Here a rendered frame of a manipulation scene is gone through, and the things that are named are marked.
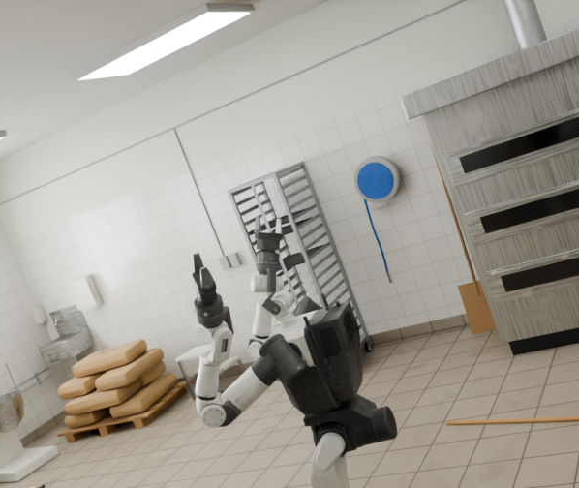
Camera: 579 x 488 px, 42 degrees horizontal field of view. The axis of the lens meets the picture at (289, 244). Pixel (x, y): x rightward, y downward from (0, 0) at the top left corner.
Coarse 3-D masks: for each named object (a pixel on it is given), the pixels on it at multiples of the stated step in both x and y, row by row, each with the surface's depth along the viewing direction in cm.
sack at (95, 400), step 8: (136, 384) 747; (96, 392) 745; (104, 392) 732; (112, 392) 724; (120, 392) 725; (128, 392) 734; (72, 400) 751; (80, 400) 742; (88, 400) 735; (96, 400) 731; (104, 400) 726; (112, 400) 722; (120, 400) 723; (72, 408) 744; (80, 408) 740; (88, 408) 736; (96, 408) 734
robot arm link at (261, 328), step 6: (258, 312) 295; (264, 312) 294; (258, 318) 296; (264, 318) 295; (270, 318) 297; (258, 324) 296; (264, 324) 296; (270, 324) 298; (258, 330) 296; (264, 330) 296; (270, 330) 299; (258, 336) 297; (264, 336) 297; (252, 342) 296
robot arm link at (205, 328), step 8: (224, 312) 235; (200, 320) 233; (208, 320) 232; (216, 320) 233; (224, 320) 239; (200, 328) 238; (208, 328) 235; (216, 328) 235; (232, 328) 242; (200, 336) 241; (208, 336) 236
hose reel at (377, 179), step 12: (360, 168) 648; (372, 168) 642; (384, 168) 637; (396, 168) 639; (360, 180) 649; (372, 180) 645; (384, 180) 640; (396, 180) 637; (360, 192) 654; (372, 192) 647; (384, 192) 643; (396, 192) 643; (372, 228) 660; (384, 264) 664
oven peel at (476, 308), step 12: (456, 216) 619; (468, 264) 619; (468, 288) 622; (480, 288) 617; (468, 300) 623; (480, 300) 619; (468, 312) 625; (480, 312) 620; (480, 324) 621; (492, 324) 617
